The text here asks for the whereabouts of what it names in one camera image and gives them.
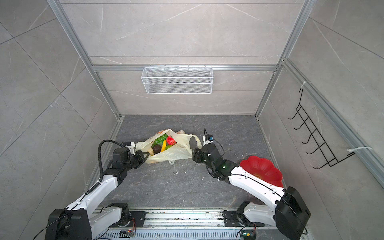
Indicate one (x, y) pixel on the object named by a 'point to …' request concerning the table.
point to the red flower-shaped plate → (263, 169)
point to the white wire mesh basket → (177, 80)
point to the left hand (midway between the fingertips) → (149, 150)
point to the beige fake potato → (151, 151)
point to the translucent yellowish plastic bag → (180, 150)
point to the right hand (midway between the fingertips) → (196, 149)
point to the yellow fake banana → (164, 146)
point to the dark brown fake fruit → (157, 148)
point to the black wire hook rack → (315, 137)
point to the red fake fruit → (170, 141)
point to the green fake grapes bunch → (160, 140)
